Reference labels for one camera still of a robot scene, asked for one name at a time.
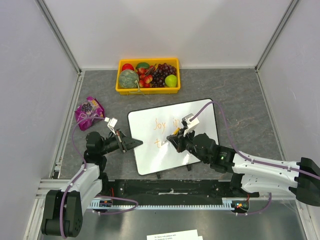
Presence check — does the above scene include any purple snack bag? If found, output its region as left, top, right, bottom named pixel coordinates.
left=74, top=96, right=105, bottom=131

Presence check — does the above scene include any yellow plastic fruit tray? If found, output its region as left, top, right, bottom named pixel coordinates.
left=115, top=58, right=181, bottom=95

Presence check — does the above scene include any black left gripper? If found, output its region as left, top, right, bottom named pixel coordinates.
left=99, top=129, right=143, bottom=155

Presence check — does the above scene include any green pear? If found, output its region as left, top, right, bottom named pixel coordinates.
left=164, top=74, right=178, bottom=88

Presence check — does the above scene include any white whiteboard black frame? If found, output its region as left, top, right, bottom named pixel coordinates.
left=127, top=98, right=221, bottom=179

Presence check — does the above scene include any dark red grape bunch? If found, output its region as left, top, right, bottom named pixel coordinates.
left=151, top=63, right=177, bottom=88

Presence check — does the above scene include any red apple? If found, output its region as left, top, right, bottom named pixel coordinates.
left=121, top=63, right=135, bottom=71

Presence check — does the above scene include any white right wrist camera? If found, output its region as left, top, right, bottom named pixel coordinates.
left=182, top=113, right=200, bottom=137

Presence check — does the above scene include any red lychee cluster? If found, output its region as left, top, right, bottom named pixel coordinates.
left=137, top=68, right=153, bottom=88

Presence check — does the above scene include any green striped melon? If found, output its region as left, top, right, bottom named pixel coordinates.
left=118, top=69, right=139, bottom=89

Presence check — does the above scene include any white paper sheet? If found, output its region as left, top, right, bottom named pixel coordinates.
left=146, top=229, right=203, bottom=240

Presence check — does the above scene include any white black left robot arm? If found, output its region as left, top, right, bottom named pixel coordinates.
left=41, top=130, right=143, bottom=239

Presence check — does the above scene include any white marker pen orange tip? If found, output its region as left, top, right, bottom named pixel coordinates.
left=161, top=127, right=181, bottom=145

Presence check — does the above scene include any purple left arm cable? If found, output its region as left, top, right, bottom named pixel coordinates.
left=59, top=113, right=139, bottom=238

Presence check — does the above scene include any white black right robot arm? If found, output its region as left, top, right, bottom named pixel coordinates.
left=166, top=129, right=320, bottom=207

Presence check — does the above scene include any green red mango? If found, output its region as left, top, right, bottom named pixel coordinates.
left=135, top=62, right=150, bottom=70

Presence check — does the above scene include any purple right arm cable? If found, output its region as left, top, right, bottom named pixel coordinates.
left=192, top=100, right=320, bottom=217

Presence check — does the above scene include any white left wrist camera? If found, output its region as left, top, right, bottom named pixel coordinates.
left=104, top=117, right=118, bottom=135

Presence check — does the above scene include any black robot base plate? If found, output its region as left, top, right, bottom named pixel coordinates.
left=98, top=179, right=260, bottom=206

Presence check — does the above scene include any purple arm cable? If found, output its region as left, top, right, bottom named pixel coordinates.
left=192, top=100, right=320, bottom=217
left=59, top=113, right=139, bottom=238

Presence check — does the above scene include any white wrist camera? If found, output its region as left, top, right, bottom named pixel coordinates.
left=182, top=113, right=200, bottom=137
left=104, top=117, right=118, bottom=135

